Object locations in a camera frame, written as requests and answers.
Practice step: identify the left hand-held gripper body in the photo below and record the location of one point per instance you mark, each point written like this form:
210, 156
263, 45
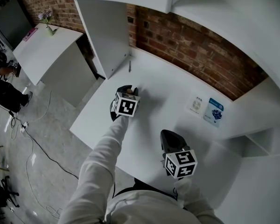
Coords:
126, 107

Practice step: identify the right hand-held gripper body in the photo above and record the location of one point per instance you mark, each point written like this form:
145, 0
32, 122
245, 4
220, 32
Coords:
177, 157

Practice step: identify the person's left forearm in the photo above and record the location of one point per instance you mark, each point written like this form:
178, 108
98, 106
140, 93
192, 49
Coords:
98, 167

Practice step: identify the person's right forearm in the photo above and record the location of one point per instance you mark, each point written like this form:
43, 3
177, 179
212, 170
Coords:
193, 197

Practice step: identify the grey pen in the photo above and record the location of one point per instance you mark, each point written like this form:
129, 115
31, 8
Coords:
130, 66

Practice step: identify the white table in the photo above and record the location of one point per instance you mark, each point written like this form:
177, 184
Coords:
168, 83

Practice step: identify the white upright cabinet panel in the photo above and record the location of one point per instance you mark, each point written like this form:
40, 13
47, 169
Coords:
105, 36

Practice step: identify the white flat packet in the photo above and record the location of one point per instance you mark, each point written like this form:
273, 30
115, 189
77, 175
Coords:
195, 105

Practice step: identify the person's white-clad torso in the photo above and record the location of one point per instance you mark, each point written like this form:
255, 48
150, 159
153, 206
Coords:
149, 206

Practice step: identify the blue flat packet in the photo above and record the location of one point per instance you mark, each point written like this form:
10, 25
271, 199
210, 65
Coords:
214, 112

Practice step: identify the white side desk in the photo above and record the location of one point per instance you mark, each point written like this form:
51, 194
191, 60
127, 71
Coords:
49, 55

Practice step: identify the white cubby shelf unit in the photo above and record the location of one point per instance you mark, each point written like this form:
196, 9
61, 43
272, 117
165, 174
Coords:
263, 139

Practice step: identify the vase with purple flowers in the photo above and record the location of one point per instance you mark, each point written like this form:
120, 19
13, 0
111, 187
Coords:
47, 22

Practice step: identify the white power strip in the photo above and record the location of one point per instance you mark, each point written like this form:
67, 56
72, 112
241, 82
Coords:
24, 126

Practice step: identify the pink flat box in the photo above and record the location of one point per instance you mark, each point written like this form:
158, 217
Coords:
29, 34

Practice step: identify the white overhead shelf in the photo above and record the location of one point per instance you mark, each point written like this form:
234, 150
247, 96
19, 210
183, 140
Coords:
224, 10

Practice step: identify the dark monitor screen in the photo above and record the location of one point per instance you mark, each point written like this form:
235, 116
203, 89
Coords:
11, 24

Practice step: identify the black office chair base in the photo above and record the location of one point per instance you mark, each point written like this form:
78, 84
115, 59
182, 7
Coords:
2, 192

